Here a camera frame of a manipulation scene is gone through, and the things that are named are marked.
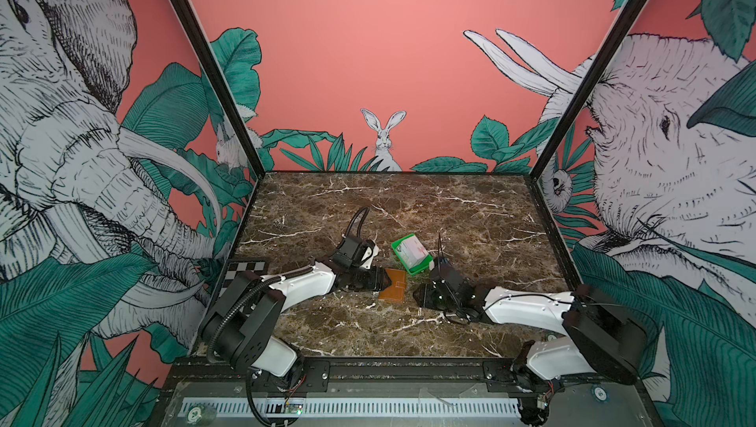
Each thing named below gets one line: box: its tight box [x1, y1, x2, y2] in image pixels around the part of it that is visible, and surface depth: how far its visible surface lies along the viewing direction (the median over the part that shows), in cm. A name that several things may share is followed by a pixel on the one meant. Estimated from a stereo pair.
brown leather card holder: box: [378, 268, 407, 304], surface depth 90 cm
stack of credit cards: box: [396, 235, 435, 271], surface depth 96 cm
